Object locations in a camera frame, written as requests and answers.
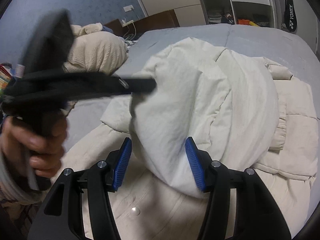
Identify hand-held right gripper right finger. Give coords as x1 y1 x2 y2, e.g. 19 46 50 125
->
184 136 292 240

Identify cream fleece blanket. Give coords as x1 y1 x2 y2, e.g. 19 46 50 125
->
63 22 129 76

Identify person's left hand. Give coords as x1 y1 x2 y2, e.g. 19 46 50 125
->
1 116 68 180

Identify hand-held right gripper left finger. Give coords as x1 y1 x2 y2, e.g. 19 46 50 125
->
26 137 133 240

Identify white power strip with cables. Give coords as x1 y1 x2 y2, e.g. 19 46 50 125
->
121 19 138 42

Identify white hooded jacket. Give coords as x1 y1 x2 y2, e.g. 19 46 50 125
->
54 37 319 240

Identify colourful books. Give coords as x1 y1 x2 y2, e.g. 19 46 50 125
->
0 64 16 93

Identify bed with grey sheet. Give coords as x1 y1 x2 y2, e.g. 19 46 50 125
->
62 23 320 137

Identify orange toy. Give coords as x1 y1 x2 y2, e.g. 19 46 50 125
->
237 19 259 28

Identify black racket bag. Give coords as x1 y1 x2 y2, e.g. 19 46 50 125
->
280 0 300 33

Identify stack of folded clothes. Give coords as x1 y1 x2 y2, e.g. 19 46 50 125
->
207 9 223 25

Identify brown wooden headboard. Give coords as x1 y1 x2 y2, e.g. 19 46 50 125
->
104 9 181 37

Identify open wardrobe shelf unit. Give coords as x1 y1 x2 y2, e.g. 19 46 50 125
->
194 0 236 26

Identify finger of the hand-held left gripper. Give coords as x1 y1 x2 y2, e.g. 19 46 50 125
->
74 76 157 97

